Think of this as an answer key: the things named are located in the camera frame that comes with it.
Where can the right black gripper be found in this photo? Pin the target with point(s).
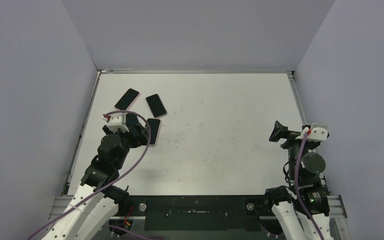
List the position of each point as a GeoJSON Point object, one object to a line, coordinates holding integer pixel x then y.
{"type": "Point", "coordinates": [289, 134]}

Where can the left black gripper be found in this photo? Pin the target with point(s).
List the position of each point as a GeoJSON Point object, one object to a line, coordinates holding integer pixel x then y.
{"type": "Point", "coordinates": [141, 139]}

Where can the beige phone case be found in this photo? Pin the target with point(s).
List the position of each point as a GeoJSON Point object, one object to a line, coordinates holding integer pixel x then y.
{"type": "Point", "coordinates": [158, 136]}

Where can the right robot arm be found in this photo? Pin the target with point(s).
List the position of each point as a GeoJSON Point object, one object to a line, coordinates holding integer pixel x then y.
{"type": "Point", "coordinates": [301, 207]}

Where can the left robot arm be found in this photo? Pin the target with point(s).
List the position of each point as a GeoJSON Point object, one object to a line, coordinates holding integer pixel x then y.
{"type": "Point", "coordinates": [97, 198]}

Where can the phone in lilac case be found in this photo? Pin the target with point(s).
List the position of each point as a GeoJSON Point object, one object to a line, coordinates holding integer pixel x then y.
{"type": "Point", "coordinates": [156, 106]}

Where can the phone in pink case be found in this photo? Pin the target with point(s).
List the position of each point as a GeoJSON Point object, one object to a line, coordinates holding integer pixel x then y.
{"type": "Point", "coordinates": [127, 100]}

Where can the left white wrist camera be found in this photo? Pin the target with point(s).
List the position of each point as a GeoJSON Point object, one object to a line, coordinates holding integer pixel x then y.
{"type": "Point", "coordinates": [116, 122]}

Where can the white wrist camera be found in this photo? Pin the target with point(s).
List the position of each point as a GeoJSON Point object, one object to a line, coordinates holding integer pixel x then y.
{"type": "Point", "coordinates": [316, 132]}
{"type": "Point", "coordinates": [116, 122]}

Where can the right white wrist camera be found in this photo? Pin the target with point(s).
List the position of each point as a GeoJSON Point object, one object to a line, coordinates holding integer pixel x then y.
{"type": "Point", "coordinates": [316, 132]}

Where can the aluminium table frame rail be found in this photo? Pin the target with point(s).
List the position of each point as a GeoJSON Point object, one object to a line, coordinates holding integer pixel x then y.
{"type": "Point", "coordinates": [289, 73]}

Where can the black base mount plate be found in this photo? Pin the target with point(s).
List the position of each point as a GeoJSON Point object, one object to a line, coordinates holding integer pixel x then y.
{"type": "Point", "coordinates": [251, 213]}

